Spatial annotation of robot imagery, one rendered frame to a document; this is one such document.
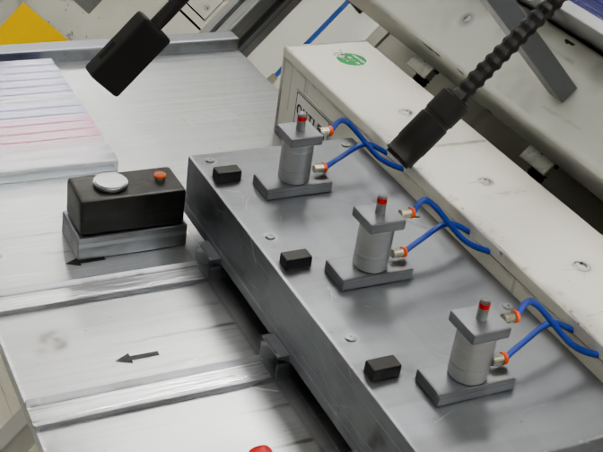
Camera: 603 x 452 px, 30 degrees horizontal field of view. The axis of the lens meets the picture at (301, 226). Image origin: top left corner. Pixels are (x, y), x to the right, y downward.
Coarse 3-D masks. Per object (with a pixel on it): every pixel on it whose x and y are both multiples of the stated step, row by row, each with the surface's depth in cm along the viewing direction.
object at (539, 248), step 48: (288, 48) 94; (336, 48) 95; (288, 96) 95; (336, 96) 87; (384, 96) 88; (432, 96) 89; (384, 144) 82; (480, 144) 83; (432, 192) 77; (480, 192) 76; (528, 192) 77; (480, 240) 72; (528, 240) 72; (576, 240) 73; (528, 288) 68; (576, 288) 68; (576, 336) 65
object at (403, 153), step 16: (448, 96) 58; (432, 112) 58; (448, 112) 57; (464, 112) 58; (416, 128) 58; (432, 128) 58; (448, 128) 58; (400, 144) 58; (416, 144) 58; (432, 144) 58; (400, 160) 58; (416, 160) 58
